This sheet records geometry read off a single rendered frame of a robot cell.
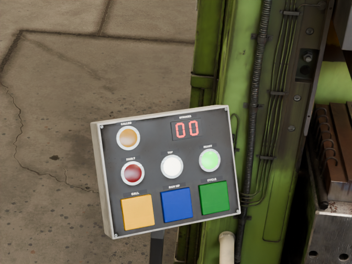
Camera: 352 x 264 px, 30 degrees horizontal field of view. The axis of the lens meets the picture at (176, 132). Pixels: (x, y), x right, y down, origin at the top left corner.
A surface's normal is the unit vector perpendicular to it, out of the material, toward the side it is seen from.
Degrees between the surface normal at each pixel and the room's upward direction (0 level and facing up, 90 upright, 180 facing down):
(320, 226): 90
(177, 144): 60
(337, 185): 90
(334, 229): 90
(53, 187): 0
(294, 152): 90
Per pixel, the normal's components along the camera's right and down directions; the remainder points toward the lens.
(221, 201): 0.33, 0.04
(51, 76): 0.07, -0.84
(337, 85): -0.07, 0.54
